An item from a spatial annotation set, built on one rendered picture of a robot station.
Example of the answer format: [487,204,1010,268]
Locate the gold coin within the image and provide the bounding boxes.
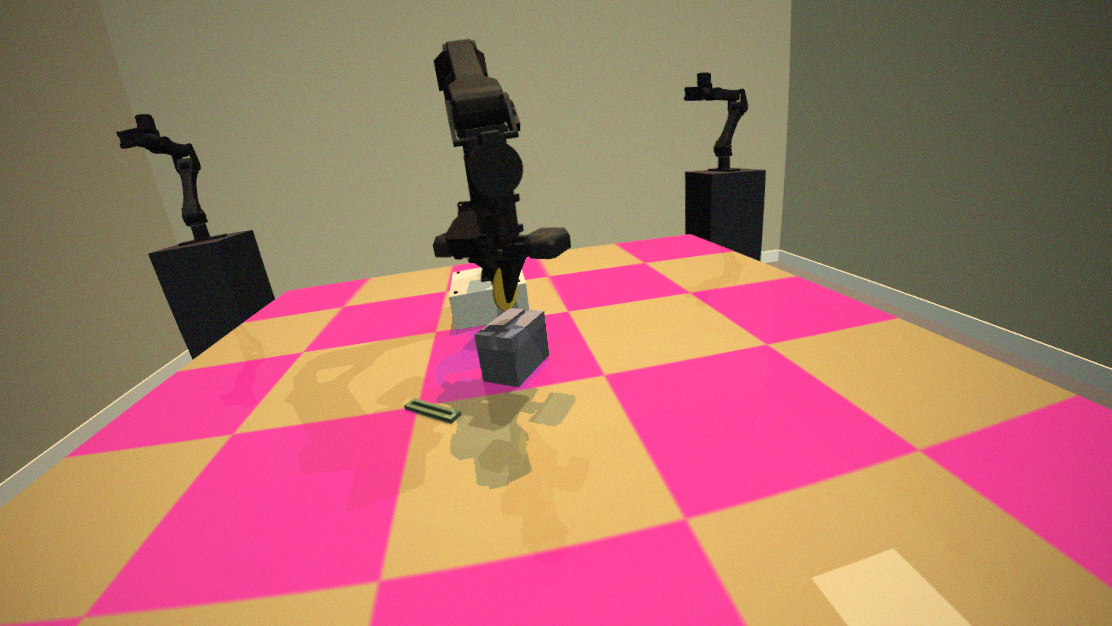
[492,268,518,310]

